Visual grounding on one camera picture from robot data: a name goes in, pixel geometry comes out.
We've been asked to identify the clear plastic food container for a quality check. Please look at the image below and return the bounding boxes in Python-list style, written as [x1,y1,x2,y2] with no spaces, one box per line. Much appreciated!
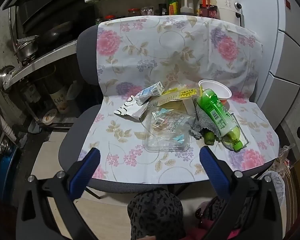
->
[142,100,194,153]

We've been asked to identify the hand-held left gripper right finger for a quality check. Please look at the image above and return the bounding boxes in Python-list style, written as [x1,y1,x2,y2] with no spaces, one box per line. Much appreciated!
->
[199,145,284,240]

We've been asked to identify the glass bottle with white label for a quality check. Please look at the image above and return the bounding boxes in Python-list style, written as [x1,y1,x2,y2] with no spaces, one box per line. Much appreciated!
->
[49,80,69,114]

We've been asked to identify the white rice cooker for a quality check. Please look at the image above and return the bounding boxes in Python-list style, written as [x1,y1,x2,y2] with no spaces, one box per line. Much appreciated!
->
[215,0,245,27]

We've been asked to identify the white refrigerator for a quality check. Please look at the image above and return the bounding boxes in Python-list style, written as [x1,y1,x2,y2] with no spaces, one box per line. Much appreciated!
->
[252,0,300,105]

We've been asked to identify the steel pot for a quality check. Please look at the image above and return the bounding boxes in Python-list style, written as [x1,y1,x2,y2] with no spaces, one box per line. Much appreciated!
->
[14,36,39,60]

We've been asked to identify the small milk carton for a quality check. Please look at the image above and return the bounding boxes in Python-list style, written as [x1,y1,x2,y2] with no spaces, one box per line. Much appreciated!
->
[136,81,165,105]

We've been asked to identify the green drink bottle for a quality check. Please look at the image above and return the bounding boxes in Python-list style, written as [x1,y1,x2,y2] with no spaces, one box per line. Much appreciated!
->
[197,88,243,152]

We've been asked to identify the yellow green sauce bottle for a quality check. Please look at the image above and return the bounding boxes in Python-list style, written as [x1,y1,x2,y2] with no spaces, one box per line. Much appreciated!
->
[168,0,179,15]

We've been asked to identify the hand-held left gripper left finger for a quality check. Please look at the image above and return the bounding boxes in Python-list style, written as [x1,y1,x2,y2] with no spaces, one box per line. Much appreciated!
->
[16,147,102,240]

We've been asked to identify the grey office chair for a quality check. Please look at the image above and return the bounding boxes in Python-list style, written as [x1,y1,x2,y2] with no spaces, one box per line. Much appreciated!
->
[59,25,265,195]

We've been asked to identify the grey knit cloth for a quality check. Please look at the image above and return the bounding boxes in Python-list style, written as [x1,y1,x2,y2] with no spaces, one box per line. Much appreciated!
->
[189,97,238,140]

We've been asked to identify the yellow plastic wrapper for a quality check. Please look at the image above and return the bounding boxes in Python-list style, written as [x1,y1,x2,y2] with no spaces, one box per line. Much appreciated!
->
[150,85,203,105]

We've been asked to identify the clear plastic bag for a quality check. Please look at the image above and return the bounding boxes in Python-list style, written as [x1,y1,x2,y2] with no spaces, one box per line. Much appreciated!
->
[277,144,297,172]

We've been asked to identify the white plastic bin bag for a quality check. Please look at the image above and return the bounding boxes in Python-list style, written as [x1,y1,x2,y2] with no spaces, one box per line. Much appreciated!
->
[260,171,285,205]

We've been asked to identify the black wok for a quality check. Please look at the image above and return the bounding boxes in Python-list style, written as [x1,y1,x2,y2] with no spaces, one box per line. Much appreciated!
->
[37,21,74,48]

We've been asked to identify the green cucumber piece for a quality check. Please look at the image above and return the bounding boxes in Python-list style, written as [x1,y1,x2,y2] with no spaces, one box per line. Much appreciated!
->
[203,129,215,145]

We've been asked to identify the silver snack wrapper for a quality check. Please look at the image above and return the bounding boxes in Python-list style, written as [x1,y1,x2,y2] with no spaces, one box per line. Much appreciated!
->
[114,95,150,121]

